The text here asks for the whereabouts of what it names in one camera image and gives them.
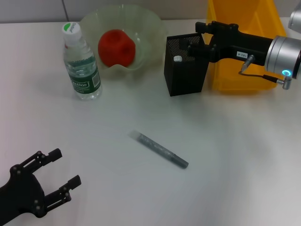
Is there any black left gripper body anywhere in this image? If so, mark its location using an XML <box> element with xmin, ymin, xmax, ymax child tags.
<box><xmin>0</xmin><ymin>164</ymin><xmax>47</xmax><ymax>224</ymax></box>

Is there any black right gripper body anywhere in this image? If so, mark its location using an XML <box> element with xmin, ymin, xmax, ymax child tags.
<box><xmin>208</xmin><ymin>22</ymin><xmax>275</xmax><ymax>67</ymax></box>

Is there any clear green-label water bottle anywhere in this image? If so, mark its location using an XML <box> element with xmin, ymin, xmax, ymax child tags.
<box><xmin>62</xmin><ymin>22</ymin><xmax>103</xmax><ymax>101</ymax></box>

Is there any grey pen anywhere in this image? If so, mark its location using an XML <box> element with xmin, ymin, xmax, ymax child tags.
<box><xmin>128</xmin><ymin>130</ymin><xmax>189</xmax><ymax>170</ymax></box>

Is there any black mesh pen holder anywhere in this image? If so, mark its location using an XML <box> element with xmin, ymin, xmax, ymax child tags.
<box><xmin>164</xmin><ymin>32</ymin><xmax>211</xmax><ymax>97</ymax></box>

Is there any pale green glass fruit bowl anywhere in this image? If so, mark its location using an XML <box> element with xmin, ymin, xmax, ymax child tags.
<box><xmin>79</xmin><ymin>5</ymin><xmax>169</xmax><ymax>80</ymax></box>

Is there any yellow plastic bin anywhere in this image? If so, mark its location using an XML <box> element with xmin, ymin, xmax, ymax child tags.
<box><xmin>204</xmin><ymin>0</ymin><xmax>289</xmax><ymax>95</ymax></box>

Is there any right gripper cable with plug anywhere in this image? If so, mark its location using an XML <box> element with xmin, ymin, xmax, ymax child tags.
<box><xmin>238</xmin><ymin>54</ymin><xmax>293</xmax><ymax>90</ymax></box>

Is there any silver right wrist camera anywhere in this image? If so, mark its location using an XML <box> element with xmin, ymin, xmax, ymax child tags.
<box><xmin>288</xmin><ymin>3</ymin><xmax>301</xmax><ymax>31</ymax></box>

